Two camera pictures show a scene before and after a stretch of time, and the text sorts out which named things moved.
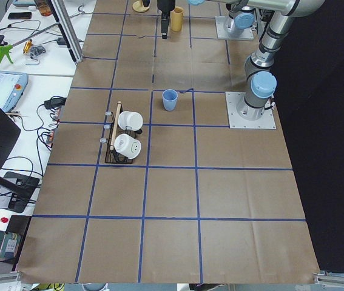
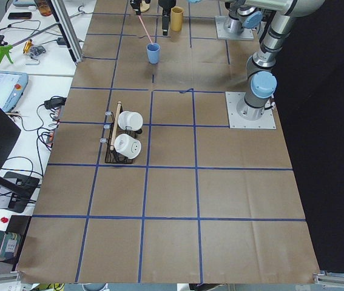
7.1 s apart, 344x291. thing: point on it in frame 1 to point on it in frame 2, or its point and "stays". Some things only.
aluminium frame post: [68, 28] stays
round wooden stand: [139, 7] stays
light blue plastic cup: [170, 97] to [153, 50]
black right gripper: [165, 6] to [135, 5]
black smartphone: [20, 16] stays
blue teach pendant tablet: [5, 88] stays
